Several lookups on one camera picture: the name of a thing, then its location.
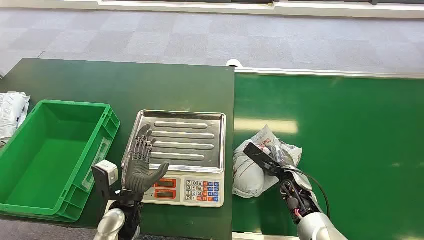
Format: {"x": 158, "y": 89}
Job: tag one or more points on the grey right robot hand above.
{"x": 298, "y": 177}

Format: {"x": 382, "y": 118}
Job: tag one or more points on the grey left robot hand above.
{"x": 139, "y": 174}

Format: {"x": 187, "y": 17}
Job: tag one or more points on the grey plastic mailer package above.
{"x": 248, "y": 175}

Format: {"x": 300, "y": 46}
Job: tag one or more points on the green conveyor belt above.
{"x": 348, "y": 139}

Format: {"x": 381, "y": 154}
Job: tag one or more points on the white conveyor roller end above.
{"x": 234, "y": 63}

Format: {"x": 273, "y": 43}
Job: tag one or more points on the electronic scale with steel pan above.
{"x": 185, "y": 149}

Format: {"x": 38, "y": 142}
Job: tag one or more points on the green plastic crate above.
{"x": 49, "y": 162}

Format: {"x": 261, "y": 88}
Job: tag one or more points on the white plastic mailer bag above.
{"x": 11, "y": 114}

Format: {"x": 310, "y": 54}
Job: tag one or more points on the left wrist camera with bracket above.
{"x": 106, "y": 175}

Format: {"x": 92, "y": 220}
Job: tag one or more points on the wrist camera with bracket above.
{"x": 106, "y": 175}
{"x": 261, "y": 159}

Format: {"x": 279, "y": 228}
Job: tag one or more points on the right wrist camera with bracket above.
{"x": 261, "y": 159}

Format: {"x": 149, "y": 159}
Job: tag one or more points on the silver conveyor side rail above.
{"x": 328, "y": 73}

